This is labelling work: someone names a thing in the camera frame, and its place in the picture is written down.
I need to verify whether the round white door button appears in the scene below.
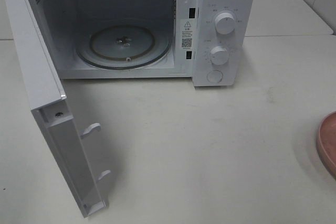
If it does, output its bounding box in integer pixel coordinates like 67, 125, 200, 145
207, 70, 223, 83

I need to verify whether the white microwave knob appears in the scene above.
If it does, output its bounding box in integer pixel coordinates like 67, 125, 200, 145
210, 46, 229, 66
214, 11, 236, 35

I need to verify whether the white microwave door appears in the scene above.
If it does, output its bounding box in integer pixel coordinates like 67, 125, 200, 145
5, 0, 107, 218

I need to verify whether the pink round plate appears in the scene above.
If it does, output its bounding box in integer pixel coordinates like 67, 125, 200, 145
316, 112, 335, 178

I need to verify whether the white warning label sticker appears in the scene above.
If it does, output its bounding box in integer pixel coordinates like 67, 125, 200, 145
180, 19, 195, 50

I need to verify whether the glass microwave turntable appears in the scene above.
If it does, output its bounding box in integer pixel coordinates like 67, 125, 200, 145
75, 20, 174, 70

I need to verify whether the white microwave oven body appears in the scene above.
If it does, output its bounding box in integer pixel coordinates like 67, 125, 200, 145
38, 0, 253, 87

